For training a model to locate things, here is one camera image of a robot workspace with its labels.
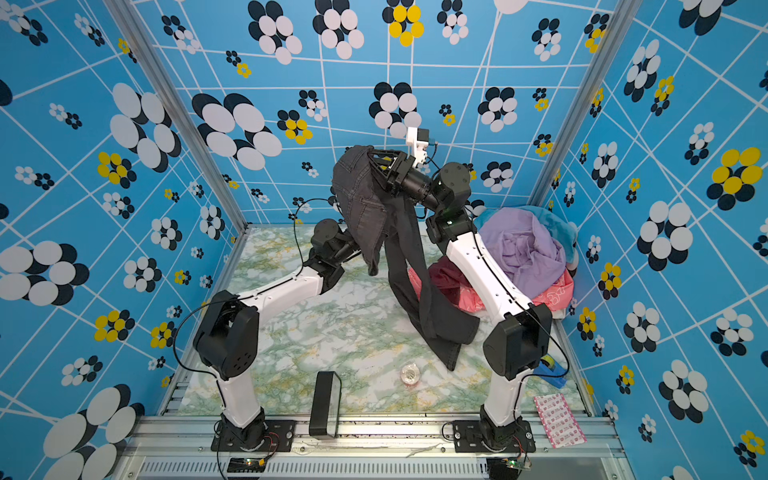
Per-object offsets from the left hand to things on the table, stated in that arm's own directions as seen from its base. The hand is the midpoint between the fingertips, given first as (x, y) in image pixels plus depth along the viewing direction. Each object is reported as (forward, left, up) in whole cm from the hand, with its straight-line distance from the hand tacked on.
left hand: (395, 206), depth 74 cm
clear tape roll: (-30, -4, -35) cm, 46 cm away
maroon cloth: (-2, -18, -30) cm, 35 cm away
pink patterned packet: (-41, -42, -36) cm, 69 cm away
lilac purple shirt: (+2, -42, -21) cm, 47 cm away
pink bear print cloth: (-7, -26, -34) cm, 43 cm away
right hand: (-4, +6, +16) cm, 18 cm away
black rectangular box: (-39, +16, -28) cm, 51 cm away
